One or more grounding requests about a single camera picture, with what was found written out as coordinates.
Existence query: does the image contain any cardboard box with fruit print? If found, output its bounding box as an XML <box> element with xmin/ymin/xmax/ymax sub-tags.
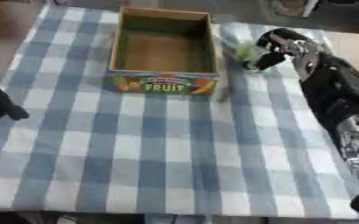
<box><xmin>104</xmin><ymin>6</ymin><xmax>222</xmax><ymax>96</ymax></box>

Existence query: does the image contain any pale green toy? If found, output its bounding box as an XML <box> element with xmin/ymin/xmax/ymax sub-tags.
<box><xmin>235</xmin><ymin>41</ymin><xmax>265</xmax><ymax>65</ymax></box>

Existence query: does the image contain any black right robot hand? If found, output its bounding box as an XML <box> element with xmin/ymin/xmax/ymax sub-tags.
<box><xmin>251</xmin><ymin>27</ymin><xmax>359</xmax><ymax>142</ymax></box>

